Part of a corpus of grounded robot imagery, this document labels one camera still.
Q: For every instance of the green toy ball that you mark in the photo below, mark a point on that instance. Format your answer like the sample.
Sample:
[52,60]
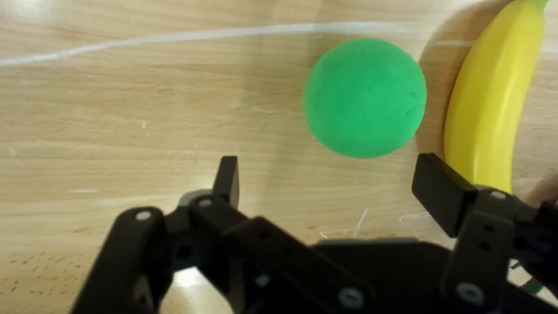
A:
[364,98]

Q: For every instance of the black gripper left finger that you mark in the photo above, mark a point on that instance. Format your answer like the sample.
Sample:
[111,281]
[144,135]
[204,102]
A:
[223,184]

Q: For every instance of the yellow toy banana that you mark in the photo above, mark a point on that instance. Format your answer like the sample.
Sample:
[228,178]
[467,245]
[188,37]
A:
[493,98]

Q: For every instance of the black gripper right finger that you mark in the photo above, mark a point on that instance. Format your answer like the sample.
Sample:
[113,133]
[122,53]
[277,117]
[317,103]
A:
[441,194]

